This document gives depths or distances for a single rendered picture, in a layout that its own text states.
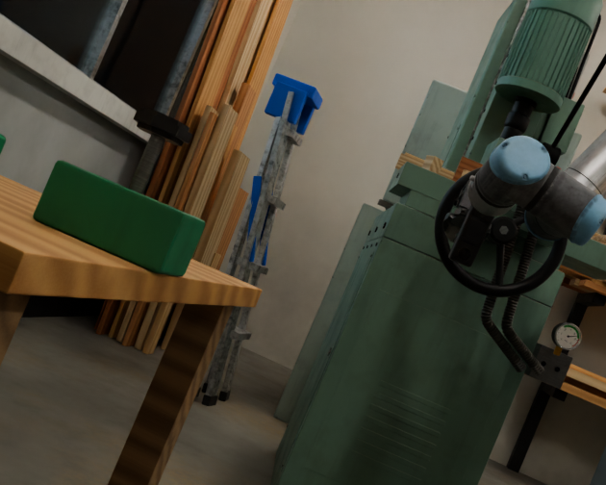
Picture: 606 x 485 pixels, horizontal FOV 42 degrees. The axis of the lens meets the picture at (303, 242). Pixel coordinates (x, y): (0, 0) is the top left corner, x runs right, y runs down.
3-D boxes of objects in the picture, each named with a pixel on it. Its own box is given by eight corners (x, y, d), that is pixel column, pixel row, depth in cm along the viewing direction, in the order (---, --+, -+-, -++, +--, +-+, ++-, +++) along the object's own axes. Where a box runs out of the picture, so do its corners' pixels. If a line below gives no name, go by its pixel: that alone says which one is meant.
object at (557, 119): (539, 142, 223) (559, 94, 223) (530, 147, 232) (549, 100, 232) (567, 154, 223) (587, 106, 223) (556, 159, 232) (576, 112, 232)
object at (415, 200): (404, 204, 189) (411, 190, 189) (394, 211, 210) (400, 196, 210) (558, 269, 188) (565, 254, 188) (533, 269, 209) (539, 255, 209)
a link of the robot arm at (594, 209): (602, 209, 142) (544, 170, 143) (623, 202, 130) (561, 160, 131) (572, 251, 142) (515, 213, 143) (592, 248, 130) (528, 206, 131)
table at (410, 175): (400, 178, 180) (411, 154, 180) (387, 191, 210) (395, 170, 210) (646, 283, 179) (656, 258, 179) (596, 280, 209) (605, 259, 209)
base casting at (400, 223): (380, 235, 189) (395, 200, 189) (364, 242, 246) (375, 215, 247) (553, 308, 188) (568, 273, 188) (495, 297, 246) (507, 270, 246)
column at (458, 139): (417, 225, 223) (515, -6, 225) (407, 229, 246) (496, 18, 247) (490, 256, 223) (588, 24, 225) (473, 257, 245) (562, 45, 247)
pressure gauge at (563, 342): (547, 350, 181) (561, 319, 182) (542, 349, 185) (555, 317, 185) (572, 362, 181) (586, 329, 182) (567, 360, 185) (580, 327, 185)
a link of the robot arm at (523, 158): (539, 193, 129) (488, 159, 130) (511, 220, 141) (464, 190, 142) (565, 152, 132) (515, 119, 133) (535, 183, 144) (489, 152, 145)
